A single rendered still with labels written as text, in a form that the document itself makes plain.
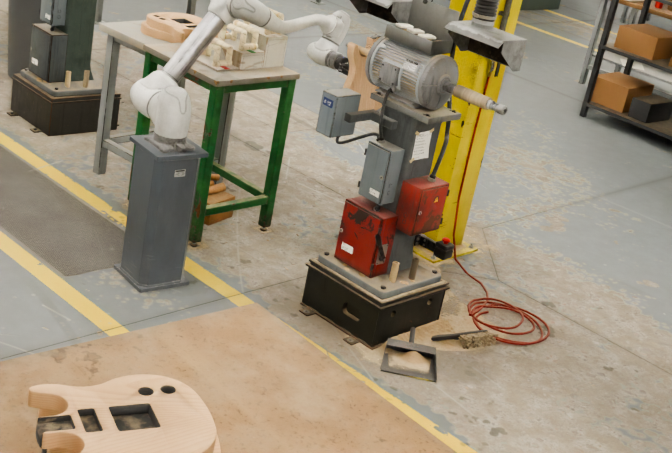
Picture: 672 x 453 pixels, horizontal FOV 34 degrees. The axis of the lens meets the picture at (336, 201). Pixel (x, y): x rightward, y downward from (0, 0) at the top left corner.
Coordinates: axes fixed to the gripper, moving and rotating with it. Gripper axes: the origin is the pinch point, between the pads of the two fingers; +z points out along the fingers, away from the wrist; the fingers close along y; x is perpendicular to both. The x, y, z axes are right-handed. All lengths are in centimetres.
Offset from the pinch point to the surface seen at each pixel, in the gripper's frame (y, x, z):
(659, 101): -448, -161, -70
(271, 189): 13, -83, -52
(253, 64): 19, -12, -65
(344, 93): 40.4, 9.6, 23.8
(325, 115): 50, 0, 22
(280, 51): 0, -9, -64
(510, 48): 3, 43, 84
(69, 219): 108, -93, -106
